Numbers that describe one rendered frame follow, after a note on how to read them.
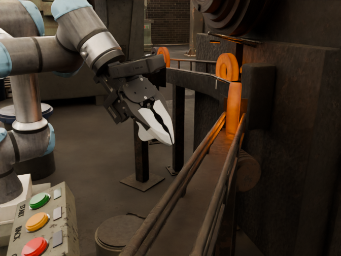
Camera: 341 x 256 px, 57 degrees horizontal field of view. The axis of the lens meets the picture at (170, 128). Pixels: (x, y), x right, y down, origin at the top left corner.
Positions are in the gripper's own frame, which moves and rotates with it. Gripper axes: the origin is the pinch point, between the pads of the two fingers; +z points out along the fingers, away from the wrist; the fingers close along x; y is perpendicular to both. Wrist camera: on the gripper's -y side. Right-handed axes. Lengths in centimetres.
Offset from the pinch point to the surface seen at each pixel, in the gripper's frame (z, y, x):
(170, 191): 6.7, -10.6, 15.1
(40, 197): -5.6, 22.1, 18.7
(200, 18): -232, 374, -652
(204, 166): 8.9, 3.8, -6.8
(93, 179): -13, 139, -52
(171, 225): 10.8, -7.1, 15.8
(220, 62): -17, 31, -78
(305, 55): 2, -5, -62
